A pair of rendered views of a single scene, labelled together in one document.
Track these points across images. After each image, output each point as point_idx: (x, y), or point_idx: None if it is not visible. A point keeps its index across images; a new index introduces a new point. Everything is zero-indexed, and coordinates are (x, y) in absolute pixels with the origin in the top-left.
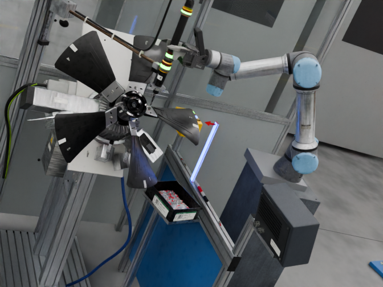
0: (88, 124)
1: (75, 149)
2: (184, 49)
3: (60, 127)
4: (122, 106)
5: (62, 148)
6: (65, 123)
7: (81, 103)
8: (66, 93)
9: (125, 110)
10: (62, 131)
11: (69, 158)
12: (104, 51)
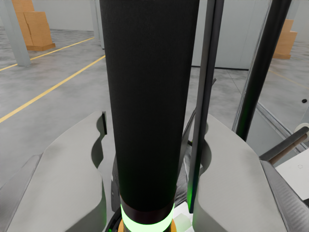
0: (117, 188)
1: (115, 203)
2: (1, 187)
3: (114, 161)
4: (117, 209)
5: (111, 186)
6: (115, 162)
7: (178, 188)
8: (185, 165)
9: (111, 220)
10: (113, 167)
11: (112, 205)
12: (192, 115)
